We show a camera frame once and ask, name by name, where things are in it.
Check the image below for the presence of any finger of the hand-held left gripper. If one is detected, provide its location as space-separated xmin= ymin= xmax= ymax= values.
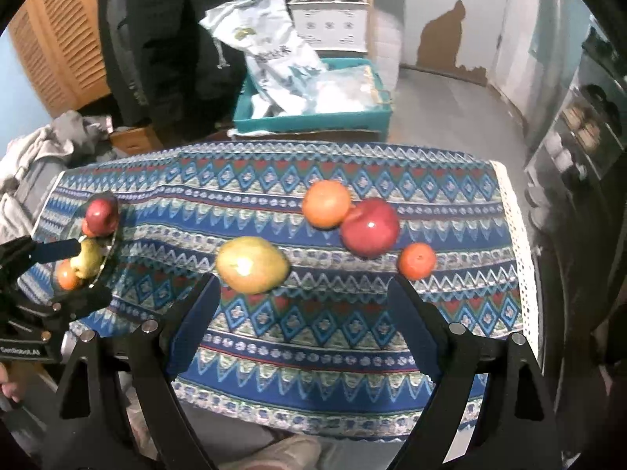
xmin=27 ymin=285 xmax=114 ymax=326
xmin=0 ymin=236 xmax=107 ymax=277

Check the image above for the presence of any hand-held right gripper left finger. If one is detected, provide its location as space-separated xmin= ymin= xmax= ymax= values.
xmin=55 ymin=273 xmax=222 ymax=470

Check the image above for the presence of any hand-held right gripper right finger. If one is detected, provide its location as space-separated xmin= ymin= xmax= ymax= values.
xmin=388 ymin=275 xmax=560 ymax=470

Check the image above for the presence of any large orange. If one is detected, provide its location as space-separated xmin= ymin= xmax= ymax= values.
xmin=301 ymin=180 xmax=352 ymax=229
xmin=55 ymin=260 xmax=82 ymax=291

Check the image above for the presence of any yellow-green pear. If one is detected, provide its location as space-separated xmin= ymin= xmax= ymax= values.
xmin=70 ymin=239 xmax=106 ymax=280

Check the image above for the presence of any clear glass bowl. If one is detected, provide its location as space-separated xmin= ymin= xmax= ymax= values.
xmin=51 ymin=190 xmax=124 ymax=293

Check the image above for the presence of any dark red apple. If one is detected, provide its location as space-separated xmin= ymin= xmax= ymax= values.
xmin=85 ymin=197 xmax=120 ymax=236

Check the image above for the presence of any yellow mango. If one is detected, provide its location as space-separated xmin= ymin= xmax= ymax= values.
xmin=216 ymin=236 xmax=291 ymax=295

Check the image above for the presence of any person's left hand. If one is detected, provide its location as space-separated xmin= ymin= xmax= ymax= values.
xmin=0 ymin=365 xmax=21 ymax=403

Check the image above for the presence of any blue patterned tablecloth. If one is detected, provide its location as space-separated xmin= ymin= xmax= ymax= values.
xmin=17 ymin=140 xmax=547 ymax=452

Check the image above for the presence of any pile of clothes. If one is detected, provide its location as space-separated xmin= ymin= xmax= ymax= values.
xmin=0 ymin=110 xmax=119 ymax=246

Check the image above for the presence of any bright red apple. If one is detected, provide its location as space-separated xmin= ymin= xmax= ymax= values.
xmin=340 ymin=198 xmax=401 ymax=259

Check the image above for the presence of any wooden drawer box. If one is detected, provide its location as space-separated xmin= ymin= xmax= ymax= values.
xmin=108 ymin=126 xmax=165 ymax=156

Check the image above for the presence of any person's beige trouser leg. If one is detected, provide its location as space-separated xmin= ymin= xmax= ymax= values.
xmin=234 ymin=433 xmax=324 ymax=470

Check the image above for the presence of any dark cloth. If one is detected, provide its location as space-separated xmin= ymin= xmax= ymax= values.
xmin=541 ymin=225 xmax=627 ymax=451

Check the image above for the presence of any wooden louvered wardrobe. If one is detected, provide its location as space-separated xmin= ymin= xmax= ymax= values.
xmin=7 ymin=0 xmax=114 ymax=114

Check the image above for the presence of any teal plastic crate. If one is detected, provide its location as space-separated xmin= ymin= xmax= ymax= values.
xmin=232 ymin=57 xmax=395 ymax=141

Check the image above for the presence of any black jacket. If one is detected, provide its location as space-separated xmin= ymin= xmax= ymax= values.
xmin=98 ymin=0 xmax=256 ymax=134

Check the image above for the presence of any shoe rack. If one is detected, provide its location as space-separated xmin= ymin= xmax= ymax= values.
xmin=523 ymin=23 xmax=627 ymax=237

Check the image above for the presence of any clear plastic bag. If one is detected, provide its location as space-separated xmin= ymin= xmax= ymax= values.
xmin=313 ymin=65 xmax=393 ymax=114

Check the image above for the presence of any group of shoes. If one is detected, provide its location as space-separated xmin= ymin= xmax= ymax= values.
xmin=528 ymin=29 xmax=627 ymax=226

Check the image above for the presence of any white rice bag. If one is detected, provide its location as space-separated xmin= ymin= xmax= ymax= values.
xmin=199 ymin=0 xmax=328 ymax=119

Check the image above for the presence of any white storage box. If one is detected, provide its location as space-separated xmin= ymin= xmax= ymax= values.
xmin=287 ymin=0 xmax=370 ymax=53

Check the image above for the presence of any wooden shelf rack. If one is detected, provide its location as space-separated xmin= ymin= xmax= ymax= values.
xmin=263 ymin=0 xmax=379 ymax=60

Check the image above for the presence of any white door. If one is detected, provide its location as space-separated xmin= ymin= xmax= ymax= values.
xmin=490 ymin=0 xmax=560 ymax=111

